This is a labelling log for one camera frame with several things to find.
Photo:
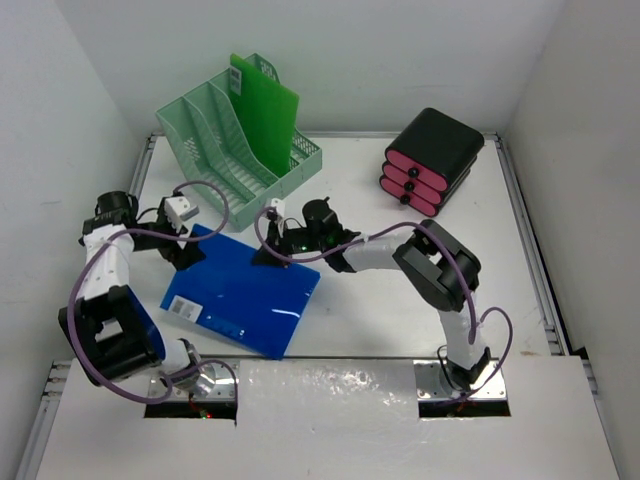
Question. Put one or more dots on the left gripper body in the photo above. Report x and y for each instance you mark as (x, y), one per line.
(151, 242)

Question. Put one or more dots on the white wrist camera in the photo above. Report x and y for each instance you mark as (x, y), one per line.
(178, 210)
(278, 209)

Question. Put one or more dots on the green clip file folder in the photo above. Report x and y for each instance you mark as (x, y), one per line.
(266, 110)

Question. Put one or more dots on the pink drawer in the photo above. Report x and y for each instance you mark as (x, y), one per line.
(410, 182)
(401, 169)
(407, 197)

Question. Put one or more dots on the pink bottom drawer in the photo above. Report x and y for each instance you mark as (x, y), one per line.
(407, 197)

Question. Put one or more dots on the white front panel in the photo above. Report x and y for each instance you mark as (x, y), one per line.
(338, 420)

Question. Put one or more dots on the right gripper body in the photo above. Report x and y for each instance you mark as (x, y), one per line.
(294, 242)

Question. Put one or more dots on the pink top drawer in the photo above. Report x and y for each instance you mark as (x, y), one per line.
(401, 169)

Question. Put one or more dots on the mint green file organizer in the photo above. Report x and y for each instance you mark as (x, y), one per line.
(207, 139)

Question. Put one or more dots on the black drawer cabinet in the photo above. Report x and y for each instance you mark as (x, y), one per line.
(442, 144)

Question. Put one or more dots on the blue file folder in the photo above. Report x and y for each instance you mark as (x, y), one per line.
(258, 307)

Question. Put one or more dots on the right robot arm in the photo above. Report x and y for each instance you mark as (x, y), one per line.
(443, 272)

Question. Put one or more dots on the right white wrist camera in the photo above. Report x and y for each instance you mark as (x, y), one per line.
(278, 209)

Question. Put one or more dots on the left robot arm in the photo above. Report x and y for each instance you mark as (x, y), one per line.
(114, 330)

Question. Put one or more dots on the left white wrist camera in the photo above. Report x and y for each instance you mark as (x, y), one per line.
(178, 210)

